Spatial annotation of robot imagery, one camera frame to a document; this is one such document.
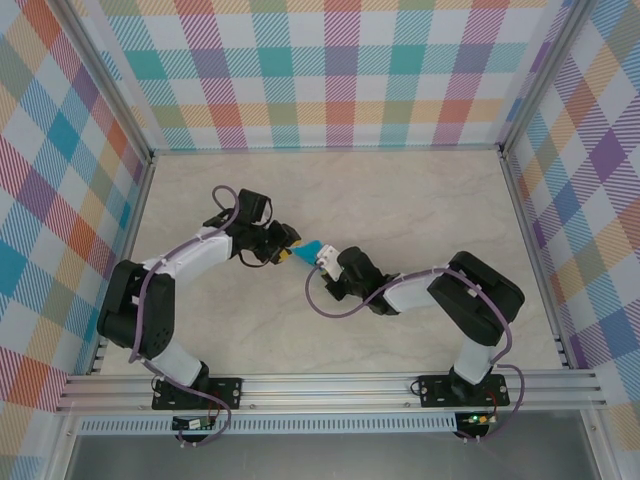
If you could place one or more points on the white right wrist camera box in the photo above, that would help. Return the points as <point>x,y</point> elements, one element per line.
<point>327,255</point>

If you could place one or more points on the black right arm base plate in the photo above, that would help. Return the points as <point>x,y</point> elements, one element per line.
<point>435,392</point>

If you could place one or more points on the aluminium table edge rail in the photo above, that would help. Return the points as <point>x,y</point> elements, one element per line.
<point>127,250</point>
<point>533,250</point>

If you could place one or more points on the blue paper sheet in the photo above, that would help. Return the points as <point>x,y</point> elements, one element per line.
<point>307,251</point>

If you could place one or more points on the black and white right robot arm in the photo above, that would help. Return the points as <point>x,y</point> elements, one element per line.
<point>480,295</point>

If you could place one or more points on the grey metal shelf plate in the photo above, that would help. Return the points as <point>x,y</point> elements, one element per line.
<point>325,460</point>

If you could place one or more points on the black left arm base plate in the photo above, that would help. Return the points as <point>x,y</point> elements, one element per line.
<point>227,392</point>

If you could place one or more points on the aluminium frame post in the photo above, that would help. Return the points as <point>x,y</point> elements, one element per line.
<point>111,75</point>
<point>543,75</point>

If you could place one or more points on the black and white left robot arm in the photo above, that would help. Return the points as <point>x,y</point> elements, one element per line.
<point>130,300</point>

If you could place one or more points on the circuit board with green light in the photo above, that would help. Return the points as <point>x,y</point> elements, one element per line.
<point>477,419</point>

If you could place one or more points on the dark circuit board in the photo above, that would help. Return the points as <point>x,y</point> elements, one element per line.
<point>192,424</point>

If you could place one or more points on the aluminium mounting rail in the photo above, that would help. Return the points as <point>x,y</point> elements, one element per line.
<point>325,392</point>

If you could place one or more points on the aluminium frame leg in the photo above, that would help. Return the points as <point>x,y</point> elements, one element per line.
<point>600,450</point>
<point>60,450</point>

